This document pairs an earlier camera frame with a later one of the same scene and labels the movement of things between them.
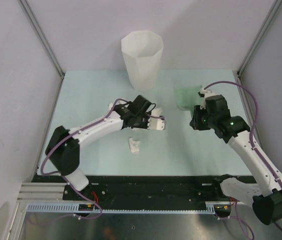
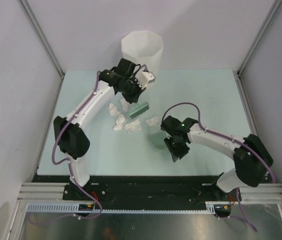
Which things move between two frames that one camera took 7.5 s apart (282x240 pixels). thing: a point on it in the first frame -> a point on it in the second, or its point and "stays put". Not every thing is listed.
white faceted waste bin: (142, 50) stays put
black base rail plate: (118, 189) stays put
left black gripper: (145, 126) -> (134, 98)
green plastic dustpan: (187, 96) -> (158, 139)
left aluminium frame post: (42, 37) stays put
